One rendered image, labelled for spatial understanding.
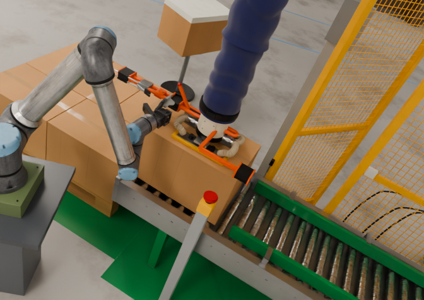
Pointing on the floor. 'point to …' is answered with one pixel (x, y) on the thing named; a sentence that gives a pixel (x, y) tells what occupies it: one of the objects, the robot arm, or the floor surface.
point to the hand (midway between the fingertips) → (169, 105)
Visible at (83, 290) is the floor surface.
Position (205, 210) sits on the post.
